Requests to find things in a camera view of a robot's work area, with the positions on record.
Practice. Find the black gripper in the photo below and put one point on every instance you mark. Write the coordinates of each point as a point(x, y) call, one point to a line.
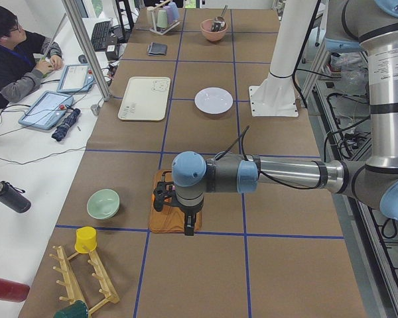
point(190, 211)

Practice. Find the white round plate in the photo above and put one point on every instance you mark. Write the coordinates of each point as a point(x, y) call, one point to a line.
point(213, 100)

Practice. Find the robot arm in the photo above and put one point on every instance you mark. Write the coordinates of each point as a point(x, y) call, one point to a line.
point(373, 26)

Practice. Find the cream bear tray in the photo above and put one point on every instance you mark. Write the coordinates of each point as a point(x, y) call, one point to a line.
point(145, 99)

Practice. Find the wooden cutting board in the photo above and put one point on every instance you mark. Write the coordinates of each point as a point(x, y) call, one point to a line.
point(170, 219)

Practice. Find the green ceramic bowl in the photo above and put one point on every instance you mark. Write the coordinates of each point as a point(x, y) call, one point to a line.
point(103, 204)

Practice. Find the yellow cup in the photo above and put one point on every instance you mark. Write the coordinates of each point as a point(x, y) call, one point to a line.
point(86, 240)

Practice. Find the wooden cup rack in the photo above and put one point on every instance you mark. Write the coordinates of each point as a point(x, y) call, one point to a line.
point(73, 289)

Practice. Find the dark green cup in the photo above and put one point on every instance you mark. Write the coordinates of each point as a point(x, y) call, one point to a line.
point(76, 310)

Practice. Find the folded blue umbrella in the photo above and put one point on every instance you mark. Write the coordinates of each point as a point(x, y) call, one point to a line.
point(63, 128)

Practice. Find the folded grey cloth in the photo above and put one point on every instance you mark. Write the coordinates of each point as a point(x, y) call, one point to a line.
point(157, 49)

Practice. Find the near teach pendant tablet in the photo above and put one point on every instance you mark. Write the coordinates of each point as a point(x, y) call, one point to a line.
point(47, 110)

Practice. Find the teach pendant tablet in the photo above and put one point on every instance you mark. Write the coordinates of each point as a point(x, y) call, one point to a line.
point(47, 110)
point(76, 78)

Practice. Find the far teach pendant tablet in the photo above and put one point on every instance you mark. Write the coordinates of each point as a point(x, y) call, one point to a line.
point(76, 78)

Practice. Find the black small box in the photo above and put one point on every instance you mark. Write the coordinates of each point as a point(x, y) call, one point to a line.
point(112, 52)

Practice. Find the black thermos bottle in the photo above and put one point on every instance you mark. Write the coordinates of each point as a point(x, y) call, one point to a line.
point(13, 198)

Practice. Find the pink bowl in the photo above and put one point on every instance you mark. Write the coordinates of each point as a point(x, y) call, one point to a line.
point(213, 32)

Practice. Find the white cup rack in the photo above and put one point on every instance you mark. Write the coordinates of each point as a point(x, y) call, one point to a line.
point(161, 31)

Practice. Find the computer mouse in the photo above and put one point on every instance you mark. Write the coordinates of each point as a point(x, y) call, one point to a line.
point(82, 59)

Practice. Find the metal scoop in bowl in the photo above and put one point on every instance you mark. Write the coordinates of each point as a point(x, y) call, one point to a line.
point(219, 21)

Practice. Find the green pastel cup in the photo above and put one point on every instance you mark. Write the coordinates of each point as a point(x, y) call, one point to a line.
point(162, 19)

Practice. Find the black keyboard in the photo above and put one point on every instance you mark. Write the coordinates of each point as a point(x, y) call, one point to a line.
point(100, 35)

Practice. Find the purple pastel cup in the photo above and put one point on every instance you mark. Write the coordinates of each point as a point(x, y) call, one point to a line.
point(172, 13)

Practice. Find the red bottle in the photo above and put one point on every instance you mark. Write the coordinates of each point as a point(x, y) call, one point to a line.
point(13, 291)

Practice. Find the seated person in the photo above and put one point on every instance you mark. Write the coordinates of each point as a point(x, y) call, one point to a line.
point(25, 58)

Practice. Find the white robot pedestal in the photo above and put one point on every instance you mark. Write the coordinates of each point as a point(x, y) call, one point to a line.
point(275, 97)

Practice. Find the aluminium frame post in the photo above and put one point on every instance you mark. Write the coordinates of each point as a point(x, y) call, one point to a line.
point(84, 41)

